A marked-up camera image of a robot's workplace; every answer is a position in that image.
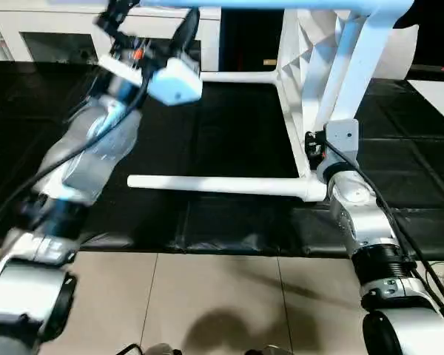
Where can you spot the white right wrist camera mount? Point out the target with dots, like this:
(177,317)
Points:
(342,138)

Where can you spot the black table mat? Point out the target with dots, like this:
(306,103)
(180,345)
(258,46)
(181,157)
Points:
(225,140)

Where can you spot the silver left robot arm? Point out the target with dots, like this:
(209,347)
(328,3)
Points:
(89,155)

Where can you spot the white flat board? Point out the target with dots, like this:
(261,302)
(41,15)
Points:
(440,100)

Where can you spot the white plastic table top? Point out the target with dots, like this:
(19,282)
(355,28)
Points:
(299,55)

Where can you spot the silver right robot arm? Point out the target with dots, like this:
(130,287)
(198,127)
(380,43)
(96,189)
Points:
(355,207)

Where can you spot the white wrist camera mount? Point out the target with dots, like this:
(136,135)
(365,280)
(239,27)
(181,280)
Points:
(177,83)
(342,138)

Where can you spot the white plastic table leg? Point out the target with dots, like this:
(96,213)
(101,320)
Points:
(281,3)
(207,183)
(237,77)

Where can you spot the black cabinet with gold label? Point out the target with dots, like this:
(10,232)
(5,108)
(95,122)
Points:
(251,40)

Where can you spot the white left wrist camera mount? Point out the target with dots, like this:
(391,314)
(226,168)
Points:
(177,83)

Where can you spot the white pillow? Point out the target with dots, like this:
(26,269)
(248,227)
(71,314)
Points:
(396,55)

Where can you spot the white glass-door cabinet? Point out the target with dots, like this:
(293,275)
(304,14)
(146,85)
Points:
(59,22)

